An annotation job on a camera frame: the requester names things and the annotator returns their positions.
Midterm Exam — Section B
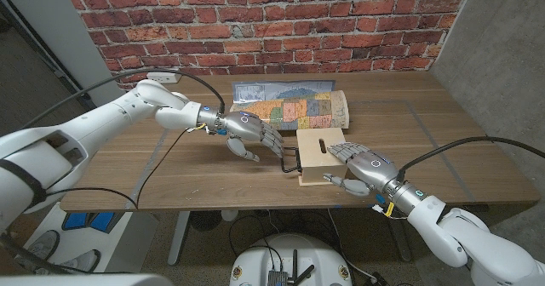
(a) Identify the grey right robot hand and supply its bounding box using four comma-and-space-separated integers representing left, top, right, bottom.
322, 141, 402, 197

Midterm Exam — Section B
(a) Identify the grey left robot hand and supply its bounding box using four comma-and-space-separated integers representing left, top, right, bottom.
221, 111, 285, 163

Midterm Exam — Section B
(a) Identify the light wooden slotted box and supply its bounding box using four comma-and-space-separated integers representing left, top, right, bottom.
295, 127, 348, 187

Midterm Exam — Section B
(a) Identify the rolled colourful map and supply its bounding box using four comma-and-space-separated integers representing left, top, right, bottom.
229, 79, 351, 132

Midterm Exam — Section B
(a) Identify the grey metal table leg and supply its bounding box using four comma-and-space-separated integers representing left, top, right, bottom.
167, 211, 192, 266
385, 217, 413, 263

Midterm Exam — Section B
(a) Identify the white power strip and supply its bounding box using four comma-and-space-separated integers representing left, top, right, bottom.
146, 71, 182, 85

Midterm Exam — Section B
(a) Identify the red brick printed backdrop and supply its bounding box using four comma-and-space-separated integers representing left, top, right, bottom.
60, 0, 476, 92

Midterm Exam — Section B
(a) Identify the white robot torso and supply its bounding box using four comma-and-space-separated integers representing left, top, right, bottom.
228, 233, 354, 286

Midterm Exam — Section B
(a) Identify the blue foot pad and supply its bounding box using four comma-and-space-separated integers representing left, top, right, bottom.
88, 211, 125, 234
61, 212, 89, 232

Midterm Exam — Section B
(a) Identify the grey sneaker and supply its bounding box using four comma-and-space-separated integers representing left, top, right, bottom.
36, 249, 101, 277
14, 230, 61, 262

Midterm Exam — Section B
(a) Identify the white robot chest panel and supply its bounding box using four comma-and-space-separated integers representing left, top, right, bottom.
0, 274, 174, 286

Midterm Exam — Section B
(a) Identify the white floor cable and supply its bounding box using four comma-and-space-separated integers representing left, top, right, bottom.
326, 209, 376, 284

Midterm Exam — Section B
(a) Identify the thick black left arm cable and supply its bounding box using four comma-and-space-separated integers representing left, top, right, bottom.
19, 66, 227, 130

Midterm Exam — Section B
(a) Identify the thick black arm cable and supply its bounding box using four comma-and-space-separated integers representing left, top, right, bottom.
19, 66, 227, 130
397, 136, 545, 184

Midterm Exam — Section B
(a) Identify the black floor cable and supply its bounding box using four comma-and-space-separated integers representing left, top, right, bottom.
227, 211, 338, 260

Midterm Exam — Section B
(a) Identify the thin black cable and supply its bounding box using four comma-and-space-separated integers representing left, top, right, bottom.
45, 125, 202, 211

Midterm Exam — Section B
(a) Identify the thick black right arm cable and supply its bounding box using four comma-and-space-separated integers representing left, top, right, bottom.
397, 136, 545, 184

